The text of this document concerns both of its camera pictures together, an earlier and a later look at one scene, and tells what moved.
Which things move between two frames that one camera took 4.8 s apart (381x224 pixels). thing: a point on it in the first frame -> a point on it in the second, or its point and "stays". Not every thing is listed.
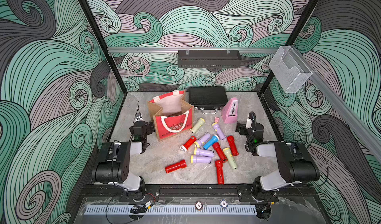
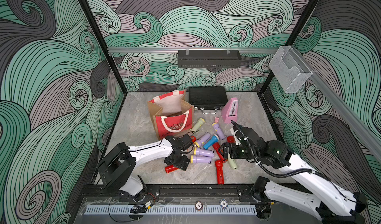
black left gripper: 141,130 -> 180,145
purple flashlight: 217,127 stays
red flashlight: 181,164 stays
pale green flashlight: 230,158 stays
